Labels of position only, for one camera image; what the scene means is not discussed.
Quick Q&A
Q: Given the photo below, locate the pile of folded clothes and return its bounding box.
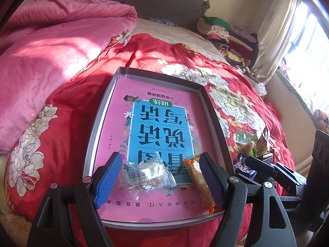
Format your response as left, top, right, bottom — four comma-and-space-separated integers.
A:
197, 15, 259, 67

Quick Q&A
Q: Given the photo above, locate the clear plastic snack packet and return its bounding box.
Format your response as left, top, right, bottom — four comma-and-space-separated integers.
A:
121, 154, 176, 200

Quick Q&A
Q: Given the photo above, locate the white crumpled cloth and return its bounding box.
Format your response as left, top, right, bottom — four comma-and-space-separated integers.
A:
236, 65, 268, 96

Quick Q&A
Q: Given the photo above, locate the cream curtain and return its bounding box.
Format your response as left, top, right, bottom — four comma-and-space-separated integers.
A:
250, 0, 299, 79

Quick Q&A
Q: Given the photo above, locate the beige bed sheet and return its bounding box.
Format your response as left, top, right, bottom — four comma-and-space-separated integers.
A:
131, 18, 229, 65

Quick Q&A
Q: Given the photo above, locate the orange snack packet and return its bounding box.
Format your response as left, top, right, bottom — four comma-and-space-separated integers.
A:
184, 154, 215, 215

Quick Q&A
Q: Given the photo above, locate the orange patterned cushion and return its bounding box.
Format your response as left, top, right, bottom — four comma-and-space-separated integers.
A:
312, 108, 329, 134

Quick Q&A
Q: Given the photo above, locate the light green snack packet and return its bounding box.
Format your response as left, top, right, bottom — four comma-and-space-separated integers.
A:
242, 141, 260, 158

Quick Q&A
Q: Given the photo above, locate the pink quilt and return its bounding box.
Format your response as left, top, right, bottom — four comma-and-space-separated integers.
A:
0, 0, 138, 152

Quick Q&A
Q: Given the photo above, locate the green clear snack packet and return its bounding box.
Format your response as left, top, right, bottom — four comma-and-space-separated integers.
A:
235, 130, 254, 144

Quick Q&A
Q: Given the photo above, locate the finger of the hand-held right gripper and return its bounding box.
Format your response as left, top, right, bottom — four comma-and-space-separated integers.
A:
236, 172, 302, 206
244, 156, 307, 198

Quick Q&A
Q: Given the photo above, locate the grey padded headboard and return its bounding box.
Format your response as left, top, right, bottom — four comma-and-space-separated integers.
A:
74, 0, 210, 31

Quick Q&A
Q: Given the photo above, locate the red envelope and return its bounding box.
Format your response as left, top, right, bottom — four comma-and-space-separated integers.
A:
265, 101, 277, 116

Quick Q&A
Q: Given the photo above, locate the window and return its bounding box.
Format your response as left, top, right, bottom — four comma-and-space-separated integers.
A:
283, 2, 329, 114

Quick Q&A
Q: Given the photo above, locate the dark patterned cloth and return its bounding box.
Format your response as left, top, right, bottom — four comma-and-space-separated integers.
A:
148, 17, 178, 27

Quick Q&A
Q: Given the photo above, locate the pink and blue book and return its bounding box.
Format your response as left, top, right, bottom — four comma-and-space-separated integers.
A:
99, 76, 227, 223

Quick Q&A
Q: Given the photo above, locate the blue cookie packet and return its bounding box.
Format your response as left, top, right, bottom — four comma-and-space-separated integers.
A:
233, 153, 257, 181

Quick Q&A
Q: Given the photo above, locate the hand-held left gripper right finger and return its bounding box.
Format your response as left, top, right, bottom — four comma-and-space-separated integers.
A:
199, 152, 296, 247

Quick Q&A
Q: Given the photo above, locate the green window seat cover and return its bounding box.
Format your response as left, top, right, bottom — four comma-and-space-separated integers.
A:
275, 71, 319, 126

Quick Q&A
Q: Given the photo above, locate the red floral blanket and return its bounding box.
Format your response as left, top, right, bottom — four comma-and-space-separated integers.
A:
4, 33, 296, 247

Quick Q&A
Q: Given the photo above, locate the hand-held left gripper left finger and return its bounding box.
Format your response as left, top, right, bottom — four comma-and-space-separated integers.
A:
27, 152, 123, 247

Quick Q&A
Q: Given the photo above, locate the brown edged snack packet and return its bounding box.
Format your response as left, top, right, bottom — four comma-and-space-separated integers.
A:
259, 127, 270, 144

